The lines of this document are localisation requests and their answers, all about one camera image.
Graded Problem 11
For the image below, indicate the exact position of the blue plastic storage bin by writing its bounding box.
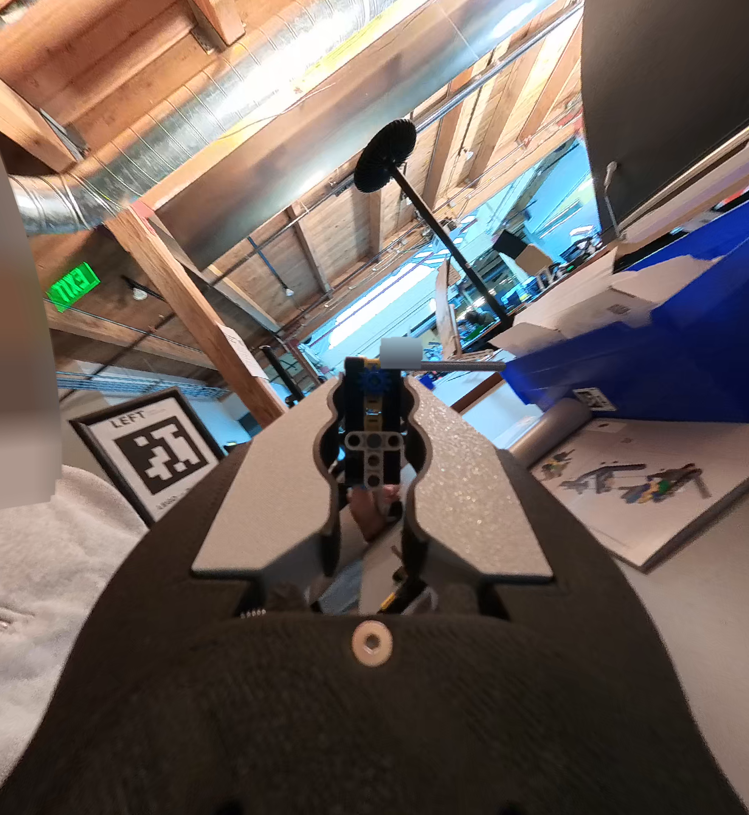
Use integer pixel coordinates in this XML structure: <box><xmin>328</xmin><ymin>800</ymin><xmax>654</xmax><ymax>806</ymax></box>
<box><xmin>501</xmin><ymin>185</ymin><xmax>749</xmax><ymax>425</ymax></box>

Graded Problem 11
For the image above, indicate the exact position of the pile of white paper bags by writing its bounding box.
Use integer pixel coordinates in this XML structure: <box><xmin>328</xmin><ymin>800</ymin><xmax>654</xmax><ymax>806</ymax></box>
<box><xmin>489</xmin><ymin>245</ymin><xmax>726</xmax><ymax>357</ymax></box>

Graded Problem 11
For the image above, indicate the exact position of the person's grey fleece jacket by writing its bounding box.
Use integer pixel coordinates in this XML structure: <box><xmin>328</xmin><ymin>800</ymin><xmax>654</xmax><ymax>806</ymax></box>
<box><xmin>0</xmin><ymin>464</ymin><xmax>151</xmax><ymax>815</ymax></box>

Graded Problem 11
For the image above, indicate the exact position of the person's left hand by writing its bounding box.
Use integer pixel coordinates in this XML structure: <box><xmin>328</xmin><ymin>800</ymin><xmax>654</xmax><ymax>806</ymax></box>
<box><xmin>348</xmin><ymin>484</ymin><xmax>407</xmax><ymax>543</ymax></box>

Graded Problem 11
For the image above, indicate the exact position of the black board book stand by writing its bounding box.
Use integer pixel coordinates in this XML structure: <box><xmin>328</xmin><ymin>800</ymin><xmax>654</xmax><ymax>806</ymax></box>
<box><xmin>581</xmin><ymin>0</ymin><xmax>749</xmax><ymax>249</ymax></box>

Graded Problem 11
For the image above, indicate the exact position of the black floor lamp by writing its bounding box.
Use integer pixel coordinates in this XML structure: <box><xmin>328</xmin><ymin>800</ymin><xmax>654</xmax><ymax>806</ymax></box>
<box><xmin>354</xmin><ymin>118</ymin><xmax>509</xmax><ymax>332</ymax></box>

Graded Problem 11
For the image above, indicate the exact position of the colourful lego assembly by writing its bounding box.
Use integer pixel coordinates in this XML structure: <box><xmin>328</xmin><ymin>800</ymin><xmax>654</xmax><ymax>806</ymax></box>
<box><xmin>343</xmin><ymin>357</ymin><xmax>506</xmax><ymax>494</ymax></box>

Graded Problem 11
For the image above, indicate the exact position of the brown cardboard sign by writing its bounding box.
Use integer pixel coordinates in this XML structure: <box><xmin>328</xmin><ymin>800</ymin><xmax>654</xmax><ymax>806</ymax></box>
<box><xmin>435</xmin><ymin>261</ymin><xmax>466</xmax><ymax>357</ymax></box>

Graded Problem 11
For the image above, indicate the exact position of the green exit sign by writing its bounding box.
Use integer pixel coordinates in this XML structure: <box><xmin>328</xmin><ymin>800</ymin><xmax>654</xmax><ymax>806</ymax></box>
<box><xmin>45</xmin><ymin>261</ymin><xmax>101</xmax><ymax>314</ymax></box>

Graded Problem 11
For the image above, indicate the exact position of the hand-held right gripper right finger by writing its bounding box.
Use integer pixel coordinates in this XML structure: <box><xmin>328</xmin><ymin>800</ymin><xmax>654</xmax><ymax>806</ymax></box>
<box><xmin>402</xmin><ymin>376</ymin><xmax>555</xmax><ymax>613</ymax></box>

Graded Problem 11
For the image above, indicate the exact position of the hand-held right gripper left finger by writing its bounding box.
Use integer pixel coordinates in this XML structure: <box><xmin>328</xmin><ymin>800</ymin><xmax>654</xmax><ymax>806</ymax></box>
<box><xmin>191</xmin><ymin>376</ymin><xmax>346</xmax><ymax>602</ymax></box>

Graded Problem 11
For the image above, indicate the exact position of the silver ventilation duct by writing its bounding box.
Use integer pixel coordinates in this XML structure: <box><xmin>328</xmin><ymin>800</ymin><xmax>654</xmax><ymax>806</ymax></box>
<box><xmin>8</xmin><ymin>0</ymin><xmax>484</xmax><ymax>238</ymax></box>

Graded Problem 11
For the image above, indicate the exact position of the open lego instruction booklet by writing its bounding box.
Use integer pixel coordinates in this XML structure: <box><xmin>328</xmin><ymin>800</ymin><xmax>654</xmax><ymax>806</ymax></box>
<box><xmin>507</xmin><ymin>400</ymin><xmax>749</xmax><ymax>572</ymax></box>

